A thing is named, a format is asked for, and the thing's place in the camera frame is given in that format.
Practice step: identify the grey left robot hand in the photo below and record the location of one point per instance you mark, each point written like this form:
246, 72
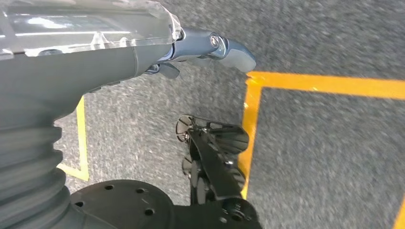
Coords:
79, 57

